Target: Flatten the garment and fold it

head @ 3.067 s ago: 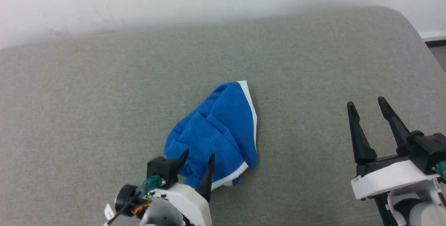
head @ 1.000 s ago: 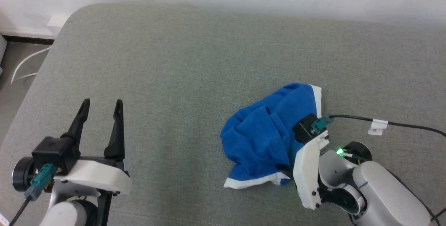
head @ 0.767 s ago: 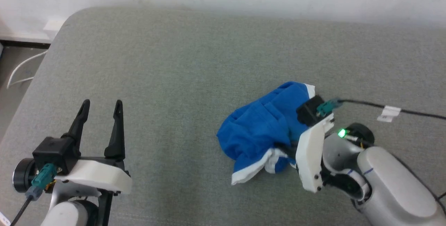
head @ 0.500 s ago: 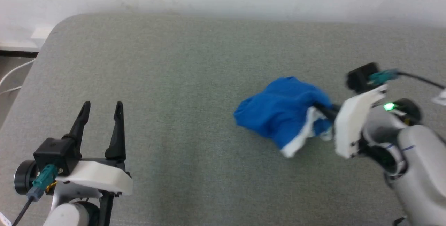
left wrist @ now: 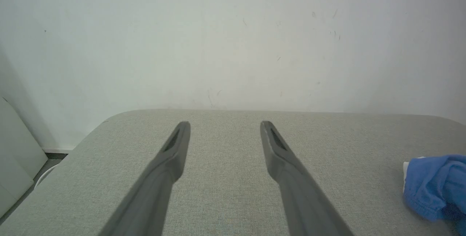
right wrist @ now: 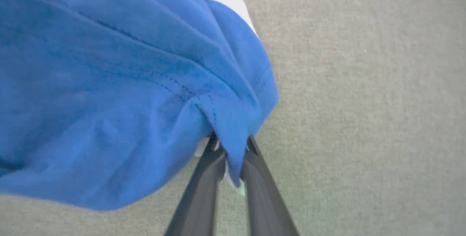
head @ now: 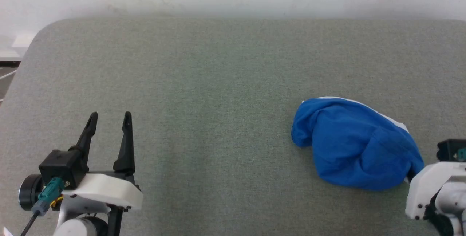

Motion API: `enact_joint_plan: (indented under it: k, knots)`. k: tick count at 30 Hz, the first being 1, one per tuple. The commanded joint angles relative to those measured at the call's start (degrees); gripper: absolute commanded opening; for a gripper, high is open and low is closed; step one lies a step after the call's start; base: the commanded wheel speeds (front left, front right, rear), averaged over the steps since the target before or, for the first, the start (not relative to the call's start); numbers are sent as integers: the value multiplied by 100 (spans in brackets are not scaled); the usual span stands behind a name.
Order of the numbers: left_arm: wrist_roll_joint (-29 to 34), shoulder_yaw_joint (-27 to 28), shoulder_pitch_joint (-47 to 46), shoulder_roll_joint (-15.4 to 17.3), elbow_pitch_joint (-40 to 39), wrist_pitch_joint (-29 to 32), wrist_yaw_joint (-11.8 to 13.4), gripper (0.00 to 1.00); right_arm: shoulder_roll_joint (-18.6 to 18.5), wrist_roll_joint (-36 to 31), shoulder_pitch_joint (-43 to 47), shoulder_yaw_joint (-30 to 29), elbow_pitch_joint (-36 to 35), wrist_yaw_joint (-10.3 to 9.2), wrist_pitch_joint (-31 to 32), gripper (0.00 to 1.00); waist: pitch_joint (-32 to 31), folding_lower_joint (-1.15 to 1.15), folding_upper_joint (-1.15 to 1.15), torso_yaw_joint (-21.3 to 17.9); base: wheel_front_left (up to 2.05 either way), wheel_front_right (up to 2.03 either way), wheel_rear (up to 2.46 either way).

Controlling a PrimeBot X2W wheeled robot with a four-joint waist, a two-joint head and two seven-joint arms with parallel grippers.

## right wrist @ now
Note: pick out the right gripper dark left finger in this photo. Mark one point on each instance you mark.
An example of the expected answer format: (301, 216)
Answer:
(198, 199)

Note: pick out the grey fabric sofa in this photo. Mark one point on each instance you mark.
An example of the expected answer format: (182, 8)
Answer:
(364, 119)

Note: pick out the blue and white garment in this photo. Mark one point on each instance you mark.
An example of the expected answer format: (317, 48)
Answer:
(109, 94)

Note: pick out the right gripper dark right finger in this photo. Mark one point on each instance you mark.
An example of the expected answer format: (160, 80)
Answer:
(264, 207)

